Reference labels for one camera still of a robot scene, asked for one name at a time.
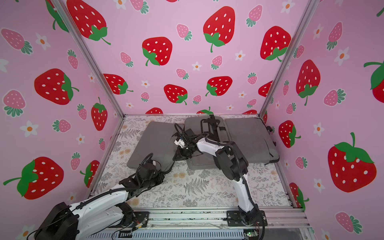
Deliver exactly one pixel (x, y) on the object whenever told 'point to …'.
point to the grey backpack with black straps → (212, 127)
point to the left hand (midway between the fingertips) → (166, 176)
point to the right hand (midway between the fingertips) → (172, 161)
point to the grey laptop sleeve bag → (252, 136)
